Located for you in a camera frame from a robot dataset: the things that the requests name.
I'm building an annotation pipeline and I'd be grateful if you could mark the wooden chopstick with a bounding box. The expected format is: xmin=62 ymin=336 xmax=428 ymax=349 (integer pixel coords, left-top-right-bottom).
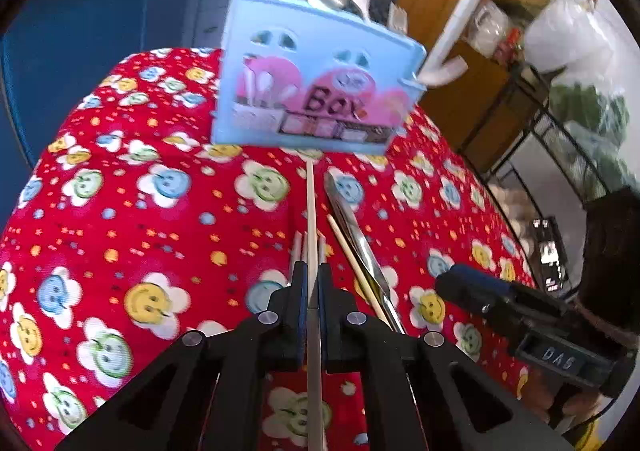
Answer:
xmin=306 ymin=160 xmax=326 ymax=451
xmin=326 ymin=215 xmax=390 ymax=327

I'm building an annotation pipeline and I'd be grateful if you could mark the light blue utensil box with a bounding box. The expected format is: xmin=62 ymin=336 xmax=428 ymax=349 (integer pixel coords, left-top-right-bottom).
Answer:
xmin=212 ymin=0 xmax=426 ymax=155

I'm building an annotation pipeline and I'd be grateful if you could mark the red floral tablecloth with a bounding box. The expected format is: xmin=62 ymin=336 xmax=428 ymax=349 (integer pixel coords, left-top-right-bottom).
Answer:
xmin=1 ymin=48 xmax=533 ymax=450

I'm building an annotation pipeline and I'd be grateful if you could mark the blue kitchen base cabinet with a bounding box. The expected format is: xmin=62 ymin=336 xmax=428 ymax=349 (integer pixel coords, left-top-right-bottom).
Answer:
xmin=1 ymin=0 xmax=229 ymax=218

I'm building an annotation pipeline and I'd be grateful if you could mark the tray of eggs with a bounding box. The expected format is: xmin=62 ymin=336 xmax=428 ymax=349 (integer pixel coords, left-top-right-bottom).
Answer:
xmin=488 ymin=183 xmax=538 ymax=256

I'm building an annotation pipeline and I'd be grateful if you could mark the black wire rack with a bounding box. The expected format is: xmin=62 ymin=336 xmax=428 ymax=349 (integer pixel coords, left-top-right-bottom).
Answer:
xmin=461 ymin=63 xmax=639 ymax=297

